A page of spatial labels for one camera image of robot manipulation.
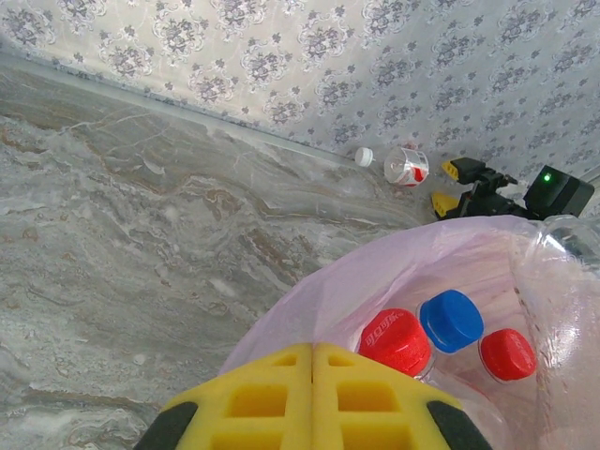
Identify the short bottle red-white label white cap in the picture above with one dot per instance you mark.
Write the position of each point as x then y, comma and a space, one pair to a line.
408, 166

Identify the pink plastic bucket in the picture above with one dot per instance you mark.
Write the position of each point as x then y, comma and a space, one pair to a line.
328, 290

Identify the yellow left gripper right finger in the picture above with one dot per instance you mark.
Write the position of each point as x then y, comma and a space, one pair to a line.
365, 408

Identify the clear bottle red label red cap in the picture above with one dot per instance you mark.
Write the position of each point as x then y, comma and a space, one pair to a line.
506, 354
394, 337

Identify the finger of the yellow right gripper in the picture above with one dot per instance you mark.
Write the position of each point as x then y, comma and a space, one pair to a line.
449, 169
443, 204

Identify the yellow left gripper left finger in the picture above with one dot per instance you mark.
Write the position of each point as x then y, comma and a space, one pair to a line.
262, 403

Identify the Pepsi blue label water bottle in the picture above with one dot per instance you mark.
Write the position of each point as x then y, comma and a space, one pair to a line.
450, 319

